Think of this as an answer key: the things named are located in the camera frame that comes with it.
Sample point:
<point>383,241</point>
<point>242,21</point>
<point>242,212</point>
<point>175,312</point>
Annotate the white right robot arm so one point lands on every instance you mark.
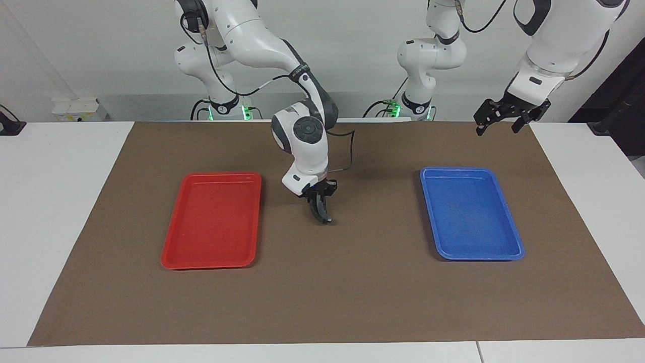
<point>307,151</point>

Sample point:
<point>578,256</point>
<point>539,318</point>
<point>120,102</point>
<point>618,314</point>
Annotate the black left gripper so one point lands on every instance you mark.
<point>509,108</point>

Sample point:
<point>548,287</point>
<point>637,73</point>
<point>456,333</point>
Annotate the black clamp stand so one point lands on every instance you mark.
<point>9,125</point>

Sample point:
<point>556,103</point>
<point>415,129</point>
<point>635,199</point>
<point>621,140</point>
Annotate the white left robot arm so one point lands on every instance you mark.
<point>428,55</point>

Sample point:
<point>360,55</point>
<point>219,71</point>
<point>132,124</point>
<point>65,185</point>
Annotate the brown table mat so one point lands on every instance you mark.
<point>352,292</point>

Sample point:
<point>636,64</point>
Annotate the dark stand frame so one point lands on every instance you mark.
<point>620,101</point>

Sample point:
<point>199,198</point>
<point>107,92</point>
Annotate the white wall socket box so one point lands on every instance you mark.
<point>75,108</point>

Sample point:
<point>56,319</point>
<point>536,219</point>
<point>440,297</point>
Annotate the blue plastic tray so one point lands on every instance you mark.
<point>471,217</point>

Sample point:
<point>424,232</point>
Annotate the curved brake shoe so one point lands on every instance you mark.
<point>321,207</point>

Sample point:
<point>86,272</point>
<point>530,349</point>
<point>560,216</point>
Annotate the red plastic tray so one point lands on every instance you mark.
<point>211,222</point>

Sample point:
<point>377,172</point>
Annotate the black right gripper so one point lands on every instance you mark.
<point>322,188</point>

